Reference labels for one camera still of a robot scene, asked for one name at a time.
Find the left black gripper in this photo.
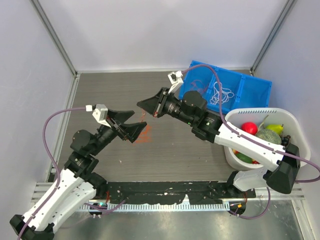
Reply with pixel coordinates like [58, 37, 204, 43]
[90, 108, 147, 155]

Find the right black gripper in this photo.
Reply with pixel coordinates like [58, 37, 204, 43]
[137, 87, 195, 126]

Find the white string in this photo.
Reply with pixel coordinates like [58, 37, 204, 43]
[209, 81, 236, 106]

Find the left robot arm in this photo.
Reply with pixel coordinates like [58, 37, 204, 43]
[9, 104, 147, 240]

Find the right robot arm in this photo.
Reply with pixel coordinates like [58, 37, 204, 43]
[137, 87, 300, 198]

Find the white plastic basket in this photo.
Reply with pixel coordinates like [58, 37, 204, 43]
[224, 107, 311, 171]

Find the blue three-compartment bin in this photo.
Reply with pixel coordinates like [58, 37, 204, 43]
[178, 65, 272, 114]

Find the red apple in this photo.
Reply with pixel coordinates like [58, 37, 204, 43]
[241, 121, 258, 135]

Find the green avocado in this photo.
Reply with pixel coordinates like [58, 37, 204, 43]
[235, 152, 253, 164]

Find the cantaloupe melon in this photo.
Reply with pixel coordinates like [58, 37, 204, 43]
[255, 129, 282, 145]

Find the green pear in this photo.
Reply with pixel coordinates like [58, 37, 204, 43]
[266, 124, 284, 135]

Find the dark grapes bunch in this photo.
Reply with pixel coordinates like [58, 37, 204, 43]
[281, 135, 291, 147]

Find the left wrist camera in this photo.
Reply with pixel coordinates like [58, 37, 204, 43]
[85, 104, 110, 127]

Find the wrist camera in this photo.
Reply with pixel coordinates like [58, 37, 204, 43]
[167, 70, 183, 94]
[85, 104, 110, 127]

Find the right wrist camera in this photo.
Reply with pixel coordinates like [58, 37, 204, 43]
[167, 70, 183, 94]

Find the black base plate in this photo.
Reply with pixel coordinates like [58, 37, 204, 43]
[105, 181, 256, 205]

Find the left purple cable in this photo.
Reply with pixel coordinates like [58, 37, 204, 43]
[16, 106, 130, 240]

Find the slotted cable duct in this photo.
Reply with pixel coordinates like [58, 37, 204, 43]
[78, 202, 231, 213]

